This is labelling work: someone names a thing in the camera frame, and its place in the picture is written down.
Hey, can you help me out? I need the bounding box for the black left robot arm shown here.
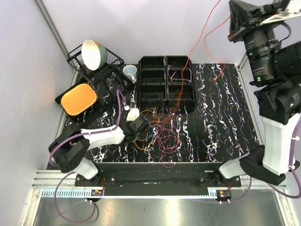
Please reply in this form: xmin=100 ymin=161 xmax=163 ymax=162
xmin=48 ymin=116 xmax=149 ymax=186

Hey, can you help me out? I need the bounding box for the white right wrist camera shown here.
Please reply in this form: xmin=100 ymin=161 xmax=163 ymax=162
xmin=260 ymin=0 xmax=301 ymax=25

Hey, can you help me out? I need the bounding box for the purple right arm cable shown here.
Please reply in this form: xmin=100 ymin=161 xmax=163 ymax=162
xmin=265 ymin=117 xmax=301 ymax=200

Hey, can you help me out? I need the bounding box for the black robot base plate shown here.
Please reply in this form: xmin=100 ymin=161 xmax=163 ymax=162
xmin=75 ymin=162 xmax=241 ymax=198

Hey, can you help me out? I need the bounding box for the white measuring cup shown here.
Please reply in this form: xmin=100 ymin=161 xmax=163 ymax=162
xmin=123 ymin=65 xmax=137 ymax=83

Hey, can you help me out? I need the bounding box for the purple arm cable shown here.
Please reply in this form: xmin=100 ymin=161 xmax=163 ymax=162
xmin=48 ymin=89 xmax=129 ymax=165
xmin=265 ymin=117 xmax=301 ymax=200

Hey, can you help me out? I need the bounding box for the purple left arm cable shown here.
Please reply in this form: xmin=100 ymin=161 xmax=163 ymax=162
xmin=48 ymin=89 xmax=129 ymax=165

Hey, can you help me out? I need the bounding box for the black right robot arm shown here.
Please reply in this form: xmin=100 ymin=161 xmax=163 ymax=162
xmin=213 ymin=0 xmax=301 ymax=187

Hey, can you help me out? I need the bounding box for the white and green bowl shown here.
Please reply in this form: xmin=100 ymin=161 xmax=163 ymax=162
xmin=81 ymin=39 xmax=107 ymax=71

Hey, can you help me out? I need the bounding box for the white cable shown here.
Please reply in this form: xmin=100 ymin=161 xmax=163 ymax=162
xmin=166 ymin=65 xmax=192 ymax=84

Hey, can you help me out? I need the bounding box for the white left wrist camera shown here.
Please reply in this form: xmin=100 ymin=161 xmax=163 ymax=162
xmin=124 ymin=105 xmax=140 ymax=121

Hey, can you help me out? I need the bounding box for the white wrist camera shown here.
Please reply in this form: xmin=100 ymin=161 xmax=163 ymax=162
xmin=260 ymin=0 xmax=301 ymax=25
xmin=124 ymin=105 xmax=140 ymax=121

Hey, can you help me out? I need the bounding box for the orange cable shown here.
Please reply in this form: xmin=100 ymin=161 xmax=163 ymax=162
xmin=149 ymin=0 xmax=236 ymax=125

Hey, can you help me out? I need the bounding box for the black wire dish rack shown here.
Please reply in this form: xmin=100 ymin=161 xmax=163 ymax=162
xmin=67 ymin=45 xmax=133 ymax=93

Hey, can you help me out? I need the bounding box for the pink cable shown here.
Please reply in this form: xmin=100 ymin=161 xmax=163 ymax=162
xmin=156 ymin=122 xmax=182 ymax=168

